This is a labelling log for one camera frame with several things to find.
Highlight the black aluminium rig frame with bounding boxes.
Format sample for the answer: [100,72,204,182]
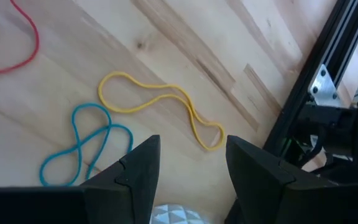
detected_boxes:
[261,0,358,156]

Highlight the silver corner bracket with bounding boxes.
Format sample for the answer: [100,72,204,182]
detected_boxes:
[308,63,343,108]

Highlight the yellow rubber band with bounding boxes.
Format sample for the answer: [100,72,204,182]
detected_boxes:
[97,71,227,152]

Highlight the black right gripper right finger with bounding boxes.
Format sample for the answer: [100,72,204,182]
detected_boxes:
[226,134,339,224]

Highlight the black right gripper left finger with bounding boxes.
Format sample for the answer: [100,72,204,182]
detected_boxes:
[80,134,162,224]

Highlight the red rubber band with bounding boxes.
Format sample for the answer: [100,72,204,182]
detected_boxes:
[0,0,40,75]

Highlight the green succulent in white pot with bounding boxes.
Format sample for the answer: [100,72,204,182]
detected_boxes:
[149,203,209,224]

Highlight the teal rubber band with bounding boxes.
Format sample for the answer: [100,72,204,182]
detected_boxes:
[39,103,134,187]

